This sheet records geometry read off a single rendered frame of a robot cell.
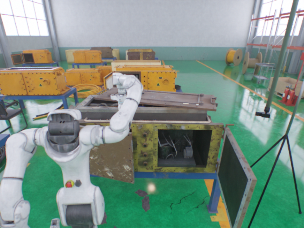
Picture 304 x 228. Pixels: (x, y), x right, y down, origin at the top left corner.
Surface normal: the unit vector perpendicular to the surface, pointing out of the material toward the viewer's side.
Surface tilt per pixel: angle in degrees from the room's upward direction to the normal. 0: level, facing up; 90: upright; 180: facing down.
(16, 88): 90
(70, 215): 58
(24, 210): 88
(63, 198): 72
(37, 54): 90
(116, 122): 42
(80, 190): 78
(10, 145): 49
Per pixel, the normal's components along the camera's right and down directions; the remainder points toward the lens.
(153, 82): -0.01, 0.40
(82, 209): 0.04, -0.47
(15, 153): 0.26, -0.16
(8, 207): 0.11, 0.11
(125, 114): 0.26, -0.66
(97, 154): -0.26, 0.39
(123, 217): 0.00, -0.91
